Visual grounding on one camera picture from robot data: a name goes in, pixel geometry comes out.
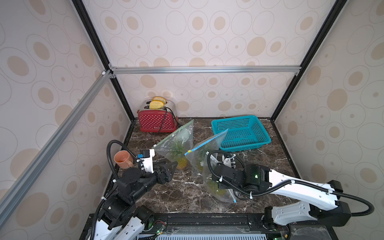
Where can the clear zip bag green seal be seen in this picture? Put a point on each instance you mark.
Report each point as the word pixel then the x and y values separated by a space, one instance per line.
pixel 184 134

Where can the pink ceramic mug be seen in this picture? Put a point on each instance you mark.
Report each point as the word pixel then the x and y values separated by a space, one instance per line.
pixel 124 159

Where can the aluminium frame bar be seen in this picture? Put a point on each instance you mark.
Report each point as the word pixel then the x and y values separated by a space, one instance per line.
pixel 40 161
pixel 205 70

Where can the aluminium frame bar back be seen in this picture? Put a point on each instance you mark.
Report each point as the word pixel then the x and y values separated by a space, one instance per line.
pixel 205 70

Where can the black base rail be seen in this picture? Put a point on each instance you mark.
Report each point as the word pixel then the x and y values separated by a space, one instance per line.
pixel 221 226

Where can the teal plastic basket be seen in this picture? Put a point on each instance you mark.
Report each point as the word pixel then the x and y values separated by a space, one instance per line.
pixel 243 133

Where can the aluminium frame bar left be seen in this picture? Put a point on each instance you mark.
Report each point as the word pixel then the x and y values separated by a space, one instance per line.
pixel 40 161

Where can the yellow toast slice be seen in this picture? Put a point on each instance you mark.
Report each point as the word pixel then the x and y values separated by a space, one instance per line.
pixel 160 99
pixel 154 105

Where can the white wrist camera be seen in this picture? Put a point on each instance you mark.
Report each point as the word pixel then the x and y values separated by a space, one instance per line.
pixel 145 160
pixel 229 161

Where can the yellow pineapple green crown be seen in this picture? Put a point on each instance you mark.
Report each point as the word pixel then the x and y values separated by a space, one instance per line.
pixel 214 189

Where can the yellow toast slice back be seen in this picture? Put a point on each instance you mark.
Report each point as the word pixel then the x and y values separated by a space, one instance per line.
pixel 160 99

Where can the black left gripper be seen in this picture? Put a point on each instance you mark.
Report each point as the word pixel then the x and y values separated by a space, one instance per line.
pixel 163 177

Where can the red polka dot toaster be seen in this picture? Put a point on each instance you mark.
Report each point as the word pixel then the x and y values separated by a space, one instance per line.
pixel 163 120

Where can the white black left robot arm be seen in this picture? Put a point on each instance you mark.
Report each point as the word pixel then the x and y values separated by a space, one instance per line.
pixel 117 216

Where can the yellow toast slice front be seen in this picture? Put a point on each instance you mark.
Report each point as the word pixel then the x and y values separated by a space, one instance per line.
pixel 154 105

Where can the pineapple in green bag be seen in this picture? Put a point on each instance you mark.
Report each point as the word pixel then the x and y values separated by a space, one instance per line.
pixel 178 154

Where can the clear zip bag white seal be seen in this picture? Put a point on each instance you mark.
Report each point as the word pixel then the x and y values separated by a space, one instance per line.
pixel 229 197

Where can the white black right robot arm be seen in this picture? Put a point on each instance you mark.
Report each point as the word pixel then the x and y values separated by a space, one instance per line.
pixel 324 203

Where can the pineapple in slider bag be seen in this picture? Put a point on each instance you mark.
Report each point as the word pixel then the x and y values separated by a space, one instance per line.
pixel 200 158

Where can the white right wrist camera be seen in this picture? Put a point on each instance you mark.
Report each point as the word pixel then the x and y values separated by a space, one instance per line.
pixel 229 161

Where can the clear zip bag blue slider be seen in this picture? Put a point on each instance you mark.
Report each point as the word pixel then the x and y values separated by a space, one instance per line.
pixel 213 143

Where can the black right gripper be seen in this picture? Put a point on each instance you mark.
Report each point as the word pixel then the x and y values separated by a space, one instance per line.
pixel 221 171

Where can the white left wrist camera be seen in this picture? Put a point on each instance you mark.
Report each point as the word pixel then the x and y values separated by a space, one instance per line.
pixel 145 160

